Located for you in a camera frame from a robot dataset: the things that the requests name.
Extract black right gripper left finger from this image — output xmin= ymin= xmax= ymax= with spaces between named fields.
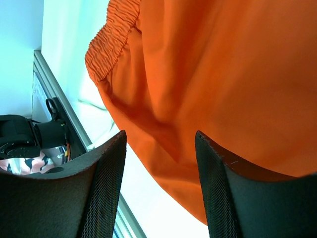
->
xmin=0 ymin=131 xmax=127 ymax=238

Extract patterned blue orange shorts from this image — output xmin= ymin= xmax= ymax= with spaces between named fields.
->
xmin=0 ymin=146 xmax=68 ymax=176

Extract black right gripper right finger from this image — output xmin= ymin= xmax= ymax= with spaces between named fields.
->
xmin=195 ymin=131 xmax=317 ymax=238

